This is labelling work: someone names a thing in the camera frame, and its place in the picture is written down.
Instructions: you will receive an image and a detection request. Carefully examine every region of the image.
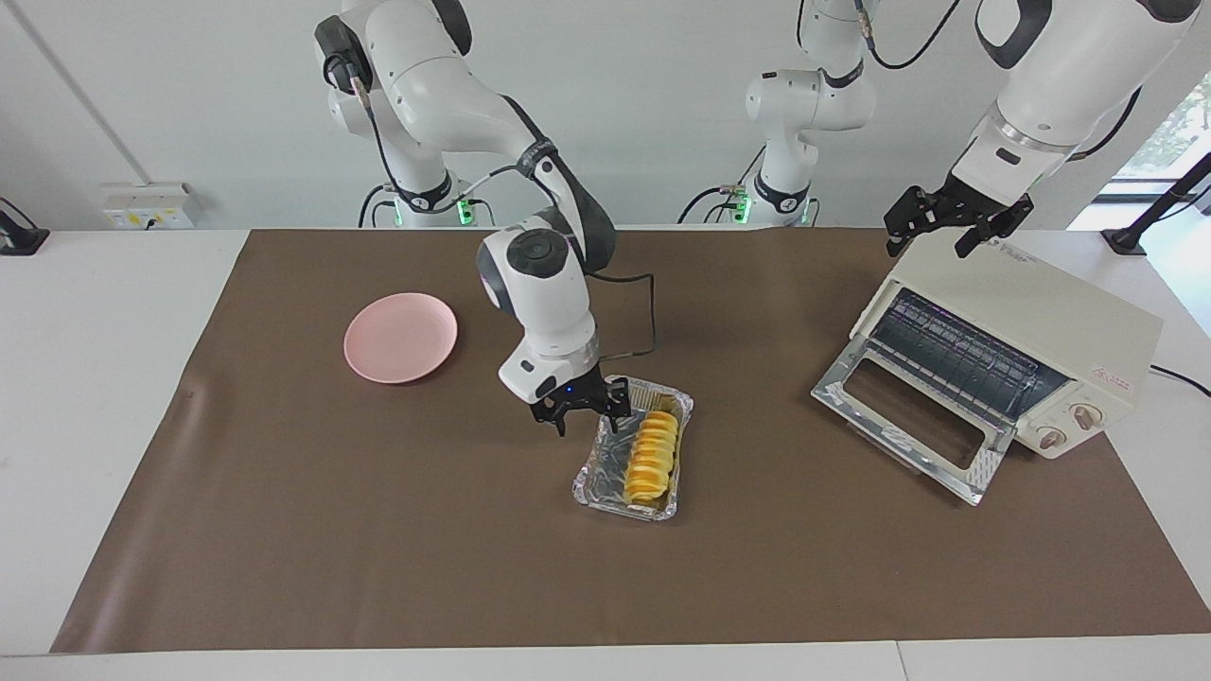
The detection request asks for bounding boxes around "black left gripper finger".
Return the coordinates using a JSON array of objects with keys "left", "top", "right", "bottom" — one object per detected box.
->
[
  {"left": 885, "top": 186, "right": 934, "bottom": 259},
  {"left": 954, "top": 193, "right": 1035, "bottom": 260}
]

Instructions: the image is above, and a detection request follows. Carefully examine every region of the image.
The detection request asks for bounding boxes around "yellow twisted bread roll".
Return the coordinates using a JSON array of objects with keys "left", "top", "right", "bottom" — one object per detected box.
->
[{"left": 623, "top": 410, "right": 680, "bottom": 504}]

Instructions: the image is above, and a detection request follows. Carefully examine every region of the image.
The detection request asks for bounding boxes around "aluminium foil tray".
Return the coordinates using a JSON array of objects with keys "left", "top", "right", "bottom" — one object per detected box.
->
[{"left": 570, "top": 376, "right": 694, "bottom": 523}]

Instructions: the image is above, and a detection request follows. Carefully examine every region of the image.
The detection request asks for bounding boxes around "cream white toaster oven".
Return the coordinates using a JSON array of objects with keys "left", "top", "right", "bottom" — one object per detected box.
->
[{"left": 850, "top": 232, "right": 1165, "bottom": 462}]

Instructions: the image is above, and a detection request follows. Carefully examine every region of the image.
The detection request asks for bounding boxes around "pink round plate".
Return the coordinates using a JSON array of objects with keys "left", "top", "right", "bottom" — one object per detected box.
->
[{"left": 342, "top": 292, "right": 460, "bottom": 385}]

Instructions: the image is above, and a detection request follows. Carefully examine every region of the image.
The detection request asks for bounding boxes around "window with greenery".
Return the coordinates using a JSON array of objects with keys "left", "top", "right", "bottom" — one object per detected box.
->
[{"left": 1112, "top": 71, "right": 1211, "bottom": 183}]

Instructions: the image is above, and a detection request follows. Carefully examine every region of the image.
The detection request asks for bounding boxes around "brown paper table mat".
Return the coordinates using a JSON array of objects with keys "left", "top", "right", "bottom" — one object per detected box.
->
[{"left": 50, "top": 227, "right": 1211, "bottom": 655}]

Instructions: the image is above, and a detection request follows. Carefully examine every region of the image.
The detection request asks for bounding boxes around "small black desk stand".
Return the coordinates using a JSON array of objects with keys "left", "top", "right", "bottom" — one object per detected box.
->
[{"left": 0, "top": 196, "right": 50, "bottom": 256}]

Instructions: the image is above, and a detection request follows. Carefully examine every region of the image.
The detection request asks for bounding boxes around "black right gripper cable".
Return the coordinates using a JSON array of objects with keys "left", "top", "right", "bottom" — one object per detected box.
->
[{"left": 585, "top": 271, "right": 659, "bottom": 361}]

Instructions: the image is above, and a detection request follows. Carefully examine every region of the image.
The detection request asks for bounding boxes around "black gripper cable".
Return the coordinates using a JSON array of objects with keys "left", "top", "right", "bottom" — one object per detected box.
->
[
  {"left": 1072, "top": 85, "right": 1143, "bottom": 163},
  {"left": 585, "top": 271, "right": 659, "bottom": 361}
]

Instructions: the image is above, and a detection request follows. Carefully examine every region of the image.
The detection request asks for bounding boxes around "wire oven rack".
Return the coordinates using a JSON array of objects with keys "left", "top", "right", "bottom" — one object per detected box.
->
[{"left": 869, "top": 288, "right": 1072, "bottom": 424}]

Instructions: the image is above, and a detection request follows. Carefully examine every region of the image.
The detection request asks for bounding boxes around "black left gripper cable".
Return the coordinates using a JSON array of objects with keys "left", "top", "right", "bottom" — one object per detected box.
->
[{"left": 1072, "top": 85, "right": 1143, "bottom": 163}]

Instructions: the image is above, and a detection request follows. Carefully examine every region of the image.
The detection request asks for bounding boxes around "black oven power cord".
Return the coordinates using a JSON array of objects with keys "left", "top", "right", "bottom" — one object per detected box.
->
[{"left": 1149, "top": 363, "right": 1211, "bottom": 399}]

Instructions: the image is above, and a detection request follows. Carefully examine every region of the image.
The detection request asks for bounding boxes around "glass oven door metal frame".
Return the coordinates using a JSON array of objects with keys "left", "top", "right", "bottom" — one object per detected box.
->
[{"left": 811, "top": 336, "right": 1018, "bottom": 507}]

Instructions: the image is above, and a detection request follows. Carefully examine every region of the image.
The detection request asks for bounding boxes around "white wall socket box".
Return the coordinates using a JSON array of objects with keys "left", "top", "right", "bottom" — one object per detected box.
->
[{"left": 99, "top": 182, "right": 200, "bottom": 231}]

